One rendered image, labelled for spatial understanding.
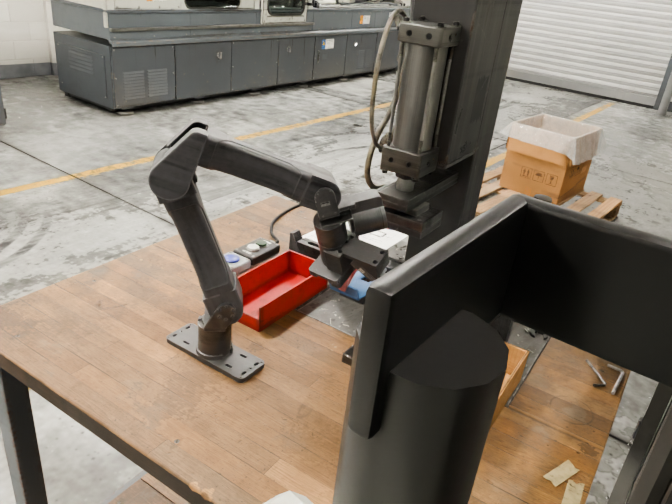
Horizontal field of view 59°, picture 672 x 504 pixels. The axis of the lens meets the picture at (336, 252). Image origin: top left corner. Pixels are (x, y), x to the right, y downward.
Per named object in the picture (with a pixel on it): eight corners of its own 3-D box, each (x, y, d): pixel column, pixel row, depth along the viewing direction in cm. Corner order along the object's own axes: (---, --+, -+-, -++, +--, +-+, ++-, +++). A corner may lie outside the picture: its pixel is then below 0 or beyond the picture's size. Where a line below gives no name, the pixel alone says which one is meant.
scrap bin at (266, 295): (216, 311, 127) (216, 287, 124) (287, 270, 146) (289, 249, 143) (259, 332, 121) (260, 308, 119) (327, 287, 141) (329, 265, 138)
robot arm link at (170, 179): (339, 170, 106) (171, 106, 96) (349, 189, 98) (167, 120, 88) (312, 229, 110) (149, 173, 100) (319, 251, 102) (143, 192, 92)
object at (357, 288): (325, 290, 120) (327, 277, 119) (363, 269, 132) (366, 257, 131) (354, 303, 117) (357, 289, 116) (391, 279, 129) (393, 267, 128)
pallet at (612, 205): (500, 180, 514) (504, 164, 508) (617, 217, 460) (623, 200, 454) (428, 213, 429) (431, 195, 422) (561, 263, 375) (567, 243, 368)
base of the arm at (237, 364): (190, 293, 117) (163, 307, 112) (268, 331, 108) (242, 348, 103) (190, 326, 121) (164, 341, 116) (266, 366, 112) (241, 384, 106)
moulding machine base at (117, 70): (116, 118, 568) (108, 10, 524) (57, 96, 619) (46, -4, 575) (407, 72, 975) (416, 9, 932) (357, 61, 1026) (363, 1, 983)
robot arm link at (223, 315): (235, 280, 112) (204, 280, 111) (236, 304, 105) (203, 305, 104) (234, 308, 115) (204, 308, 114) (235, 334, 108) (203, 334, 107)
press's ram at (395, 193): (342, 227, 130) (358, 91, 116) (398, 197, 149) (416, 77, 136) (415, 253, 121) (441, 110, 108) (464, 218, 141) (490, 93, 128)
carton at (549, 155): (524, 169, 502) (539, 110, 479) (595, 190, 468) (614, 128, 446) (487, 184, 455) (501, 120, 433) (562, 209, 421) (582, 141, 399)
